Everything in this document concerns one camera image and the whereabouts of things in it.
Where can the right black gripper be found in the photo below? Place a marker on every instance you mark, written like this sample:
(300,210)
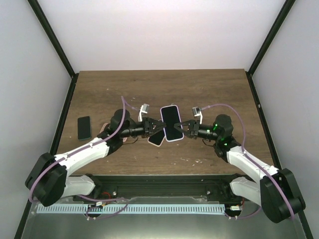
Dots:
(195,126)

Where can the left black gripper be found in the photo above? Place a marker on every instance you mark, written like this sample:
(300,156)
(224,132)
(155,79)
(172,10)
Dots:
(148,126)

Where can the black phone silver edge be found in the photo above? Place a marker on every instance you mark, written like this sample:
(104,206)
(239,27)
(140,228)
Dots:
(156,139)

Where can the beige phone case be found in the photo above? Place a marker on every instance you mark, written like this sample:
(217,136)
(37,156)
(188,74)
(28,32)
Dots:
(156,139)

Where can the purple phone case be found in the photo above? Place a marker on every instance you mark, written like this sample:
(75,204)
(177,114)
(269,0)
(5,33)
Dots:
(171,123)

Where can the pink phone case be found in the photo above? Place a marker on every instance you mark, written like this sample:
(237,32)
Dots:
(105,126)

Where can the black phone teal edge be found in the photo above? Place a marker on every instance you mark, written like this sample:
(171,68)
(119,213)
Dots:
(84,128)

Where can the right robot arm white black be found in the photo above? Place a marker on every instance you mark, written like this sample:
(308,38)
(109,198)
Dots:
(275,191)

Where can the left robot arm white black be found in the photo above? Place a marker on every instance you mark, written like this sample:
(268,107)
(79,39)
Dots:
(52,176)

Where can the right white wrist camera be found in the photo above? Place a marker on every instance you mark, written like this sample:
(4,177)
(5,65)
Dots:
(197,113)

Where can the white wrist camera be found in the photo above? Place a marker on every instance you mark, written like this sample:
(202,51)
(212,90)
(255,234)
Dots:
(143,110)
(197,113)

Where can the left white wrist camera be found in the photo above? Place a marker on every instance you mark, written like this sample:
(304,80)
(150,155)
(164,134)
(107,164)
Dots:
(143,110)

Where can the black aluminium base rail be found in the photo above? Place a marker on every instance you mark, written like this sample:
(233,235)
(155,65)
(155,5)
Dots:
(212,187)

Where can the light blue slotted cable duct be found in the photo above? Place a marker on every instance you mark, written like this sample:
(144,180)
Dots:
(200,209)

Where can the left black frame post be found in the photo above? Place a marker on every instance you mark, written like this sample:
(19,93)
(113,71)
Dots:
(39,13)

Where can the black frame post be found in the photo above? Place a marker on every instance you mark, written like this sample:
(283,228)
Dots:
(281,16)
(39,13)

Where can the right black frame post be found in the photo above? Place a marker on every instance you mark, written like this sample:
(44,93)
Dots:
(281,16)

